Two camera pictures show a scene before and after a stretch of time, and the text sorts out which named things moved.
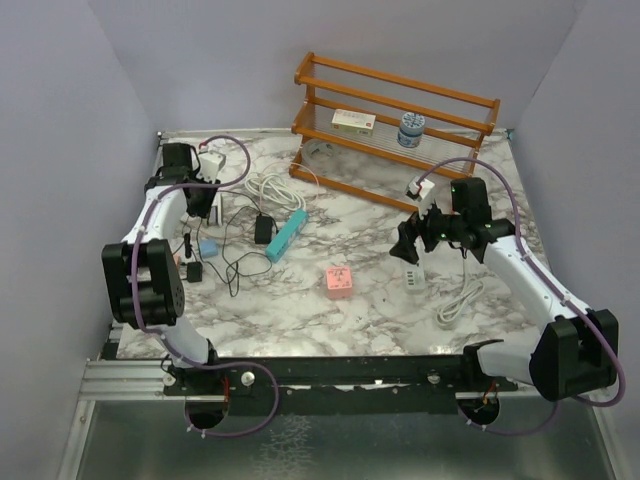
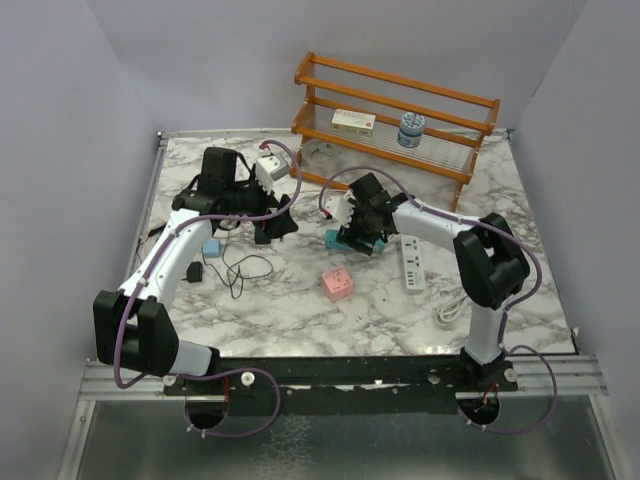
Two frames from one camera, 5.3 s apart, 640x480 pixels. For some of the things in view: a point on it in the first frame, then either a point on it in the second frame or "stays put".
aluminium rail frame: x=126 y=380 stays put
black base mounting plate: x=339 y=385 stays put
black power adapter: x=263 y=229 stays put
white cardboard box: x=354 y=122 stays put
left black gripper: x=201 y=208 to x=281 y=224
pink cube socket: x=339 y=281 stays put
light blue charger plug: x=208 y=247 stays put
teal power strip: x=279 y=246 to x=379 y=246
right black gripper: x=410 y=230 to x=349 y=236
